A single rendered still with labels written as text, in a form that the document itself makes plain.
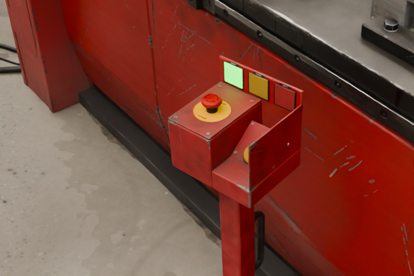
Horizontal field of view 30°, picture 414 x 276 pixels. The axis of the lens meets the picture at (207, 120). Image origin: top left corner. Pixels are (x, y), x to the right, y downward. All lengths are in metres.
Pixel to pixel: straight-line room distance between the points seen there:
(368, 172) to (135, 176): 1.14
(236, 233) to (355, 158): 0.29
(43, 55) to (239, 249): 1.31
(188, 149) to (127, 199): 1.01
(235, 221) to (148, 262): 0.71
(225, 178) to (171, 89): 0.73
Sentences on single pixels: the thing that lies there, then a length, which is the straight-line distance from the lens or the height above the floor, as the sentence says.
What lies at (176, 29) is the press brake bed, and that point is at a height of 0.65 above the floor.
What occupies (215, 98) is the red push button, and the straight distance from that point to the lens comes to 1.45.
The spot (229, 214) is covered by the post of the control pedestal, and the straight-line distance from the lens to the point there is 1.59.
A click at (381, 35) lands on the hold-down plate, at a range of 1.47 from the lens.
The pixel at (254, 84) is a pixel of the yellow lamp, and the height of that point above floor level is 0.81.
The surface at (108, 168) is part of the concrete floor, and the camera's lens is 2.58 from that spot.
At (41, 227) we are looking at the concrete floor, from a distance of 2.42.
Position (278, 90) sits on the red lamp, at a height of 0.82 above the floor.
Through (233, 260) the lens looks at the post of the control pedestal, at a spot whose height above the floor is 0.42.
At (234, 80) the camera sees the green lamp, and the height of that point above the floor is 0.80.
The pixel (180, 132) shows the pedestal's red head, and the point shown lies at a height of 0.76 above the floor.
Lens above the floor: 1.66
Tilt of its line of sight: 37 degrees down
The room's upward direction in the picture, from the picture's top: 3 degrees counter-clockwise
